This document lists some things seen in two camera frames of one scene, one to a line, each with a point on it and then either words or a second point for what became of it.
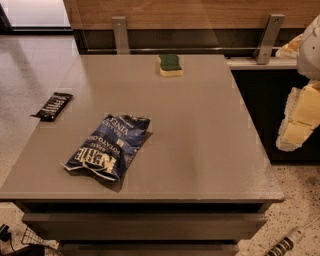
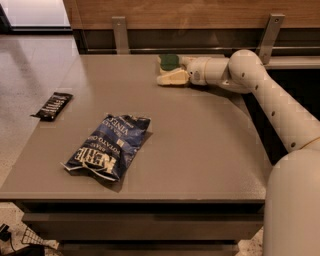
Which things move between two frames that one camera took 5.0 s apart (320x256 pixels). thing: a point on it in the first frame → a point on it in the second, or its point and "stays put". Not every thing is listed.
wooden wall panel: (189, 14) stays put
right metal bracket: (268, 38) stays put
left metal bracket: (120, 35) stays put
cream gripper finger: (291, 49) → (196, 69)
